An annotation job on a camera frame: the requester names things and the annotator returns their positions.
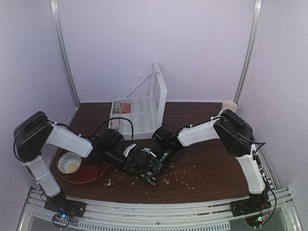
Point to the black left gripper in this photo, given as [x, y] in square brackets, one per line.
[130, 163]

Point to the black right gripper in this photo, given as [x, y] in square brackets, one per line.
[155, 164]

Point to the black striped underwear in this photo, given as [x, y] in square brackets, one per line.
[151, 171]

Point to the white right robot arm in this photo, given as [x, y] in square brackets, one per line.
[234, 133]

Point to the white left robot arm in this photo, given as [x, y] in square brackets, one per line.
[38, 130]

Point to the round red tray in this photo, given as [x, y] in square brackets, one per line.
[88, 172]

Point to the beige rolled cloth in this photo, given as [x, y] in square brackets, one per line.
[117, 109]

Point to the white compartment organizer box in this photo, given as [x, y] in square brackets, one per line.
[147, 99]

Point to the red rolled cloth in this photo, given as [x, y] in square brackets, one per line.
[126, 108]

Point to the blue patterned bowl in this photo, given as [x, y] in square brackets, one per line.
[69, 163]

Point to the cream floral mug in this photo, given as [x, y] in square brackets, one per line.
[228, 105]

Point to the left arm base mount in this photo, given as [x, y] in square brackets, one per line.
[66, 210]

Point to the aluminium front rail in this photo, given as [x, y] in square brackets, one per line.
[202, 216]

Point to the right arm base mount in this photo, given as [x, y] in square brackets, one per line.
[257, 209]

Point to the left aluminium frame post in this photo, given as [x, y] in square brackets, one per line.
[60, 37]

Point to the aluminium frame post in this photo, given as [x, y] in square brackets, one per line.
[249, 51]
[60, 37]

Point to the right aluminium frame post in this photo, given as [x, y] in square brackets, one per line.
[249, 51]

